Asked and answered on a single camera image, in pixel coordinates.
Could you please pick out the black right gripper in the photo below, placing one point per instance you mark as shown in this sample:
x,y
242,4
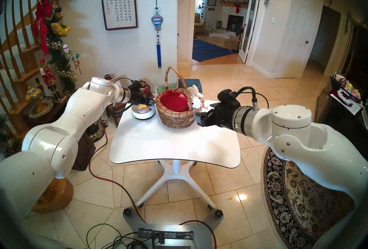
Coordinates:
x,y
222,114

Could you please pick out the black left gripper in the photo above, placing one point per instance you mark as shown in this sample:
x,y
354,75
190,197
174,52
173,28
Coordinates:
x,y
138,96

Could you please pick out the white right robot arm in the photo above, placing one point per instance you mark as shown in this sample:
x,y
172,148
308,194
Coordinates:
x,y
302,136

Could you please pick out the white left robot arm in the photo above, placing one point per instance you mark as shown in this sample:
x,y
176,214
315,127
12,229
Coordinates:
x,y
72,113

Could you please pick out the pink glitter easter egg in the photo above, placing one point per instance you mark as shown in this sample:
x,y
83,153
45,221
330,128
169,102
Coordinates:
x,y
143,110

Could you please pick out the white egg hanging ornament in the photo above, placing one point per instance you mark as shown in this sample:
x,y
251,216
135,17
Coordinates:
x,y
66,48

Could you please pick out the dark red patterned egg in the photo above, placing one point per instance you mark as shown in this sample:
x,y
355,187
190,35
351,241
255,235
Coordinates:
x,y
341,82

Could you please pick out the pastel egg decoration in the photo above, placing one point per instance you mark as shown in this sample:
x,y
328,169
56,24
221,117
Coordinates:
x,y
353,91

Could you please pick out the white plush bunny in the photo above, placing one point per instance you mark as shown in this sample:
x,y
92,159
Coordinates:
x,y
197,103

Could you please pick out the red black ceramic jar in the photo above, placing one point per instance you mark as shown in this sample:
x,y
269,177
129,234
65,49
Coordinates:
x,y
146,87

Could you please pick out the white round bowl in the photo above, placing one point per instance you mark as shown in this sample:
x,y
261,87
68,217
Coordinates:
x,y
143,115

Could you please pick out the green jade stone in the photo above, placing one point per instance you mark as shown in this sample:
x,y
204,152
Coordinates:
x,y
161,87

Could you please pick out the red tulle cloth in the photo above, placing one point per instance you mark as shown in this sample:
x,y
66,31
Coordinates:
x,y
174,101

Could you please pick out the cream plush bunny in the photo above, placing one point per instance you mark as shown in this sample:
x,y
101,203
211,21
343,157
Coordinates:
x,y
195,91

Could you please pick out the blue fabric storage box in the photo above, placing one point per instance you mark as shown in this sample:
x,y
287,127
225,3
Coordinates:
x,y
184,83

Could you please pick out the small brown wooden stool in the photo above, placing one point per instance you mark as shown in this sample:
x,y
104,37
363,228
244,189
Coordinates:
x,y
110,110

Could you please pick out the small dark vase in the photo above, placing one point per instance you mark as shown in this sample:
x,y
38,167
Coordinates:
x,y
107,76

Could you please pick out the blue floor rug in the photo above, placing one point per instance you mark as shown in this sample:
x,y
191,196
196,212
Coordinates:
x,y
207,51

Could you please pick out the blue vase knot hanging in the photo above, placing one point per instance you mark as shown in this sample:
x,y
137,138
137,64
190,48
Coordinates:
x,y
157,22

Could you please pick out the white fluffy pet bed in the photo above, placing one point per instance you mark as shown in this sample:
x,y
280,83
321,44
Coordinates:
x,y
218,35

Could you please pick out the dark wooden cabinet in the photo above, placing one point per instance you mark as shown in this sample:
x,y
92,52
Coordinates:
x,y
83,153

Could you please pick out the black floor fan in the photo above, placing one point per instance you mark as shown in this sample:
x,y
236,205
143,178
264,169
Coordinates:
x,y
239,31

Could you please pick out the beige armchair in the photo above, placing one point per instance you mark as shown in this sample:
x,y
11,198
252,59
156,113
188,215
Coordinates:
x,y
199,24

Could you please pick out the green christmas garland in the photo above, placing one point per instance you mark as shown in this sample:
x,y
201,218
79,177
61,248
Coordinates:
x,y
64,70

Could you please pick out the black fireplace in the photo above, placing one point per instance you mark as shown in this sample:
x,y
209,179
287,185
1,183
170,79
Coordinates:
x,y
234,22

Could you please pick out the brass decorative plate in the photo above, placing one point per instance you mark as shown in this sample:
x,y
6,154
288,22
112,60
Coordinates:
x,y
47,108

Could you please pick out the white glass french door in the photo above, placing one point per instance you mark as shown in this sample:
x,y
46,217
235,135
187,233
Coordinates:
x,y
250,21

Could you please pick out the red nutcracker figure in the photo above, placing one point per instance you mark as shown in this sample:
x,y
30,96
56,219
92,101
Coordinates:
x,y
48,77

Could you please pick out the red christmas stocking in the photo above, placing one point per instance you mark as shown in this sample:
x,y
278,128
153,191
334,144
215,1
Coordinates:
x,y
237,9

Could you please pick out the small black nutcracker figure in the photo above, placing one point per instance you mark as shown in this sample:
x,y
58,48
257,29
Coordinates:
x,y
39,87

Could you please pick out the yellow ceramic vase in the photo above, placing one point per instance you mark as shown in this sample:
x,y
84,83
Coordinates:
x,y
33,95

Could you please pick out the black power strip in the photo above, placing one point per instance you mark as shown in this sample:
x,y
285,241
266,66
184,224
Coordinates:
x,y
172,234

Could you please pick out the white panel door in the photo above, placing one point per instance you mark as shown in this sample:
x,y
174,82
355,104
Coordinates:
x,y
302,35

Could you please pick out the wooden staircase railing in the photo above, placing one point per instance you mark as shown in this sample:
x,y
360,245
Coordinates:
x,y
26,75

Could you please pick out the black piano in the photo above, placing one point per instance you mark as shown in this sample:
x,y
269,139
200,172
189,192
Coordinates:
x,y
336,124

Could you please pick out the oriental patterned round rug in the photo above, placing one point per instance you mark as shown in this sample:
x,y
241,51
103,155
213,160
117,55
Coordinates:
x,y
302,208

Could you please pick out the red ribbon bow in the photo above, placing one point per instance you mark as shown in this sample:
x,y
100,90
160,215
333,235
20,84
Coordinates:
x,y
41,21

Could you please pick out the red santa hat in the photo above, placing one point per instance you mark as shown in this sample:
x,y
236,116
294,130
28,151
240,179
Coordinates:
x,y
342,97

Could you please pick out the small christmas tree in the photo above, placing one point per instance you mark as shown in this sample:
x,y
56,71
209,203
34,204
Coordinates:
x,y
7,136

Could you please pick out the white paper sheet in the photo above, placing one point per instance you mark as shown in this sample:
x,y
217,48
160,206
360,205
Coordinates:
x,y
355,108

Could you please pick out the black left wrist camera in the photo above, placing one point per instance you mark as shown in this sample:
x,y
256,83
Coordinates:
x,y
136,84

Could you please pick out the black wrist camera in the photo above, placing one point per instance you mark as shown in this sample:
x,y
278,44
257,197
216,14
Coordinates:
x,y
227,96
136,84

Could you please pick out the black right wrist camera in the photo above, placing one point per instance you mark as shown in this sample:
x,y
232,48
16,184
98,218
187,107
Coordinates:
x,y
227,96

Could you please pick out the white table pedestal base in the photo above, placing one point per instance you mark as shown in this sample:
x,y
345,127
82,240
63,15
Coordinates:
x,y
175,173

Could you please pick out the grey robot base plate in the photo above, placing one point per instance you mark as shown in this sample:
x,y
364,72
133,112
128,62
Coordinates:
x,y
207,234

